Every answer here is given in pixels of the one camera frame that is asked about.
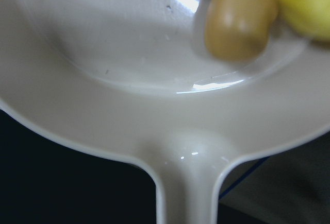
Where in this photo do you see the beige plastic dustpan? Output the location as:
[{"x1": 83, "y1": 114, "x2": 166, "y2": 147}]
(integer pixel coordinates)
[{"x1": 1, "y1": 0, "x2": 329, "y2": 223}]

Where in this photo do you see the tan toy ginger root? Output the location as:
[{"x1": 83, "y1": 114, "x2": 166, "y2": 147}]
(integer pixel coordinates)
[{"x1": 204, "y1": 0, "x2": 278, "y2": 61}]

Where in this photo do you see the yellow toy lemon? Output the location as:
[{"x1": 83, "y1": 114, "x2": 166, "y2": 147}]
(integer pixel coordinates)
[{"x1": 278, "y1": 0, "x2": 329, "y2": 42}]

